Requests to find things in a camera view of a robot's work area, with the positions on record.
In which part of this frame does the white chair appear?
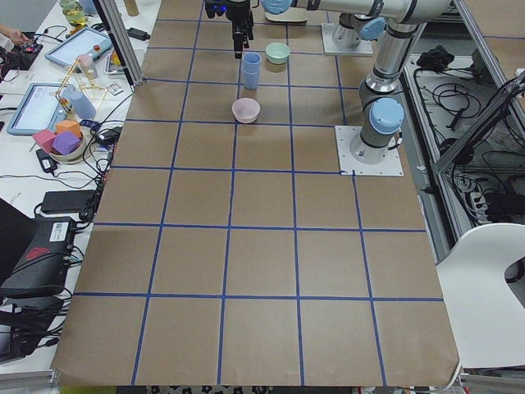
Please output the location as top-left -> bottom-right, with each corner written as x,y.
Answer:
437,223 -> 524,369

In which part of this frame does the cream toaster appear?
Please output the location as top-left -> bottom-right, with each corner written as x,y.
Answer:
265,7 -> 308,23

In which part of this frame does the green bowl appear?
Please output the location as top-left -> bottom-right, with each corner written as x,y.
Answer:
265,42 -> 290,65

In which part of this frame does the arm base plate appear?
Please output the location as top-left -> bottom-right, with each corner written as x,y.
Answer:
335,126 -> 404,176
322,23 -> 373,57

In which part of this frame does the black power adapter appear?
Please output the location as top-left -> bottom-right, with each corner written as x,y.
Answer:
126,27 -> 150,41

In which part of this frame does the black laptop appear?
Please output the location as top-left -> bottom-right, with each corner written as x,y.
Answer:
1,200 -> 75,299

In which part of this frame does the blue tablet far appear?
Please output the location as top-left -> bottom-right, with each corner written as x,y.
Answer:
44,27 -> 112,67

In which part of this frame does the pink bowl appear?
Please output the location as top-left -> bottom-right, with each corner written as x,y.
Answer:
231,98 -> 261,124

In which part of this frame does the bowl with coloured blocks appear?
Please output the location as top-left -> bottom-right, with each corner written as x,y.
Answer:
33,120 -> 87,164

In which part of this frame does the aluminium frame post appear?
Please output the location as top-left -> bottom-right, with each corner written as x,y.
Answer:
94,0 -> 144,87

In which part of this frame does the blue cup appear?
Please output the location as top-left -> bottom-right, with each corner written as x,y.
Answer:
241,70 -> 260,90
241,52 -> 262,73

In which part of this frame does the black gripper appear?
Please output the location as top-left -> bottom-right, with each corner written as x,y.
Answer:
227,1 -> 253,59
204,0 -> 227,19

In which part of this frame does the blue tablet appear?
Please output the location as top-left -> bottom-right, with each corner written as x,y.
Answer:
44,27 -> 112,67
7,83 -> 67,135

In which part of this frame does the blue tablet near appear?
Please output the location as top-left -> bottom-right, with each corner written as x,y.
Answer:
7,83 -> 67,135

